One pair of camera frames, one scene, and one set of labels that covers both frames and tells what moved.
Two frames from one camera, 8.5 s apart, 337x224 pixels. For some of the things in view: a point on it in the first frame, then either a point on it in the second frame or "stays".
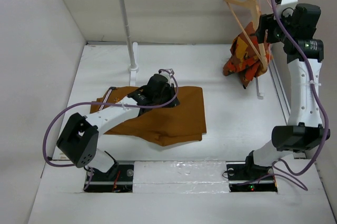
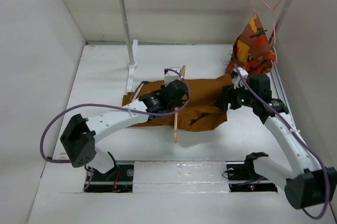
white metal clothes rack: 132,49 stays
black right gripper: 267,21 → 227,95
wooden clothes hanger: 254,3 → 182,70
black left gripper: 169,88 stays
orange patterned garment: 247,59 stays
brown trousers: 169,125 → 201,112
